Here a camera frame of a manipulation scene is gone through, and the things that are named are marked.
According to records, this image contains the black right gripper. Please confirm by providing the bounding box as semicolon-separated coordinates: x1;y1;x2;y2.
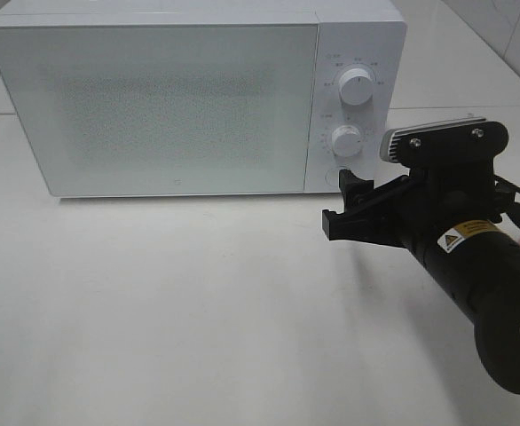
322;166;501;262

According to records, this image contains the white microwave door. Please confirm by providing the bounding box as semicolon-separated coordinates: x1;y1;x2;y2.
0;25;317;197

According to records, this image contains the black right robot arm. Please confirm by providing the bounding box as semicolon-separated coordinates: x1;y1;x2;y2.
322;164;520;395

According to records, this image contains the white lower microwave knob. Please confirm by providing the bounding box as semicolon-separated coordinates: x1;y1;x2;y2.
331;125;363;158

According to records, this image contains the white microwave knob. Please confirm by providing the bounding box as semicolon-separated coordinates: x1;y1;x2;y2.
338;65;374;107
331;125;363;158

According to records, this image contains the white upper microwave knob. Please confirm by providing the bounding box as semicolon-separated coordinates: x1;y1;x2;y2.
338;65;374;107

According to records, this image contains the white microwave oven body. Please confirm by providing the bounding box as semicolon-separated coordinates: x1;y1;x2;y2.
0;1;406;196

